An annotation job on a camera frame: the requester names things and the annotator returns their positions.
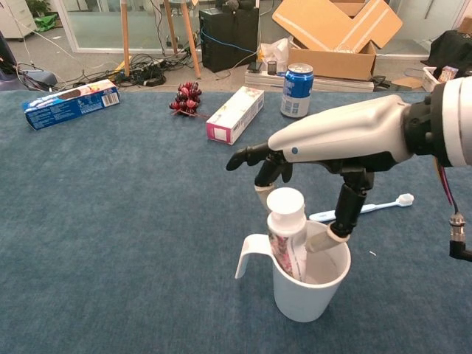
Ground small colourful snack box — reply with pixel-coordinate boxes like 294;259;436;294
438;65;459;84

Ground arm cable with metal connector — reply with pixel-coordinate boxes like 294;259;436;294
433;156;472;263

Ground dark red grape bunch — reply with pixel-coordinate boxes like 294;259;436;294
169;81;211;119

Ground blue network cable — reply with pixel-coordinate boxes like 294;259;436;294
201;29;259;56

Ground black cable tangle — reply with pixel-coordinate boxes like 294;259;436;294
84;53;200;88

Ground white plastic bag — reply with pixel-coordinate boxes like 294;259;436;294
260;37;292;74

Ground floral pink toothpaste carton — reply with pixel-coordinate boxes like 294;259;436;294
206;86;266;146

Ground dark blue office chair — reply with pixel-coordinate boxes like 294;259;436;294
0;31;58;92

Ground floral toothpaste tube white cap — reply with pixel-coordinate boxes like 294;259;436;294
265;187;309;283

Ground blue cookie box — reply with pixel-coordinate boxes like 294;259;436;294
22;78;122;131

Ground white cabinet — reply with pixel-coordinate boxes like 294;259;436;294
0;0;38;40

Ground flat brown cardboard piece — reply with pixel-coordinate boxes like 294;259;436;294
391;76;423;90

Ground wooden easel leg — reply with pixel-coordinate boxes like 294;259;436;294
120;0;132;77
179;0;202;80
164;0;179;55

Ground light blue toothbrush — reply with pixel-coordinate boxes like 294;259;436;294
308;192;415;223

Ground blue white soda can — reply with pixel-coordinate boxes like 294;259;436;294
280;63;315;119

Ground open brown cardboard box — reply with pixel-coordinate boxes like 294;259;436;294
271;0;403;82

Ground green plastic bag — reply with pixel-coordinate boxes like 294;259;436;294
33;13;59;33

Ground stacked aluminium profiles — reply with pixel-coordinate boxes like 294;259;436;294
244;69;375;93

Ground white plastic cup with handle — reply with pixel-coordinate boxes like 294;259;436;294
235;220;352;324

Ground black computer tower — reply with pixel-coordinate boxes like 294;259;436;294
198;7;260;74

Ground black cloth covered object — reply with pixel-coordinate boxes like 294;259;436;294
429;29;472;80

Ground blue table mat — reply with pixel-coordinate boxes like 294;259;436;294
0;90;472;354

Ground white plastic basket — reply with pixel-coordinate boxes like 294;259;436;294
422;66;449;93

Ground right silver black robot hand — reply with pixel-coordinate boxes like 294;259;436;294
225;94;409;254

